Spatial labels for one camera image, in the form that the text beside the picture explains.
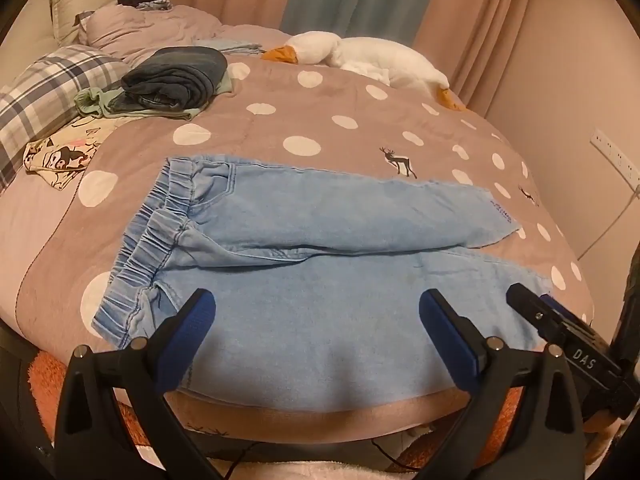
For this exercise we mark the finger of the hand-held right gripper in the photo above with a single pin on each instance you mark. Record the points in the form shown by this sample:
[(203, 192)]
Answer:
[(527, 305), (562, 307)]

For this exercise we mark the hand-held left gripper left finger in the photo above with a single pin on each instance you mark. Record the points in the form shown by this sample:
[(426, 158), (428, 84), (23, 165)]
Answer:
[(192, 327)]

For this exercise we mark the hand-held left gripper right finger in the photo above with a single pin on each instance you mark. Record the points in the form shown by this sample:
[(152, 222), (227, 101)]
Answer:
[(447, 337)]

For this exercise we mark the light blue denim pants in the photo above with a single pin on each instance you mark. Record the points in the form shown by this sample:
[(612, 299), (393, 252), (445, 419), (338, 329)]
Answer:
[(325, 310)]

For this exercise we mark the orange rug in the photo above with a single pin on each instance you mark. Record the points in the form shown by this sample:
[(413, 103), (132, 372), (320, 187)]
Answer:
[(42, 385)]

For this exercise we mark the cartoon printed cloth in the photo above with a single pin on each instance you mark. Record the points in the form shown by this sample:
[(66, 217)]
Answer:
[(60, 155)]

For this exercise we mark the polka dot blanket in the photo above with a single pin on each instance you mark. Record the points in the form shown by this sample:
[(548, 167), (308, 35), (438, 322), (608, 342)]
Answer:
[(325, 125)]

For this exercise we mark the pale green garment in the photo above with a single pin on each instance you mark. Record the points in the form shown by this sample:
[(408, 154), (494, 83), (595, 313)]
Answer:
[(92, 100)]

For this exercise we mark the dark folded jeans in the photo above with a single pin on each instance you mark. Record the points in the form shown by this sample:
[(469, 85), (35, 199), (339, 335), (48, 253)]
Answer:
[(175, 75)]

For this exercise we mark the plaid pillow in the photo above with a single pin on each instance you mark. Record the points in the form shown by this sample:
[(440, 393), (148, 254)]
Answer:
[(45, 85)]

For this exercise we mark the folded light blue cloth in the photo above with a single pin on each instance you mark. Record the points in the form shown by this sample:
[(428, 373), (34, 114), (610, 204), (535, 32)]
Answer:
[(235, 45)]

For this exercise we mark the white goose plush toy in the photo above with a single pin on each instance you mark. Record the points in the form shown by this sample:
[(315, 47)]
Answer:
[(375, 55)]

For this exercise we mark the lilac duvet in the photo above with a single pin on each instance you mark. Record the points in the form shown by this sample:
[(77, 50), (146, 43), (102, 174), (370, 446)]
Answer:
[(150, 30)]

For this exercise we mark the beige pillow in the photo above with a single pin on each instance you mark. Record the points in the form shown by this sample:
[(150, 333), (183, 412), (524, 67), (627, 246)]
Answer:
[(75, 5)]

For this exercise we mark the white wall power strip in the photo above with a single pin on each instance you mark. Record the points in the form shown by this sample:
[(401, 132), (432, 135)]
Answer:
[(615, 152)]

